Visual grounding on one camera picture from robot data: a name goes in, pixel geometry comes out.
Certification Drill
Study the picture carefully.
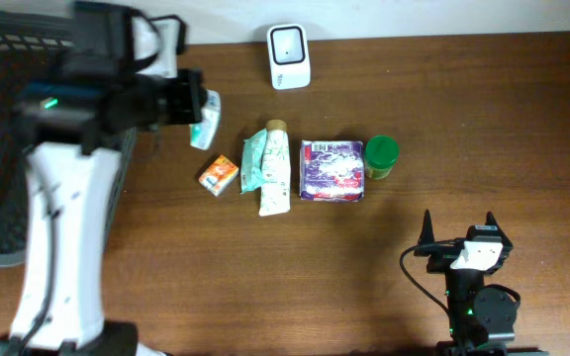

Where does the small teal tissue packet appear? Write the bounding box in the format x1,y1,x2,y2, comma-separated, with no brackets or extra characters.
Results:
189,90,222,150

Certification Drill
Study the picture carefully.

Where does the orange small box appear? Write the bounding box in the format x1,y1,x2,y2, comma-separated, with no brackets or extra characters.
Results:
198,155,239,197

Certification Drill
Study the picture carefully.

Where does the green lid jar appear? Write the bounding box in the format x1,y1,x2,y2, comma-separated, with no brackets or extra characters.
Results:
364,135,400,180

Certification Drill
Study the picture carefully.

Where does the teal wet wipes pack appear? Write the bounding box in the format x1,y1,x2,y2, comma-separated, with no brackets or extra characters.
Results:
239,129,267,194

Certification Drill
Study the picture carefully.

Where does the purple white sanitary pad pack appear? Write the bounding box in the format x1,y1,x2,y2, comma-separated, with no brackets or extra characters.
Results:
299,140,364,202

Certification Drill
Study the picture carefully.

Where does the white green cosmetic tube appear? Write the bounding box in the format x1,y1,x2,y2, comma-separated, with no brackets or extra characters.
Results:
259,120,291,217

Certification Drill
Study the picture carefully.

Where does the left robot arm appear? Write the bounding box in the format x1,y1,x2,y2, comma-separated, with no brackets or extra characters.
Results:
0,1,208,356

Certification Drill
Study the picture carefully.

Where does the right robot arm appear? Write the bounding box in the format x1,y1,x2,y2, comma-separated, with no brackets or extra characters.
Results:
400,212,545,355

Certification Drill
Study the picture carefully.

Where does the white barcode scanner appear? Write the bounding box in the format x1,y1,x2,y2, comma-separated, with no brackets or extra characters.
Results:
266,24,311,90

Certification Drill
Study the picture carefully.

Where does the grey plastic mesh basket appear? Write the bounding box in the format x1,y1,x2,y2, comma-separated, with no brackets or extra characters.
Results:
0,10,73,267

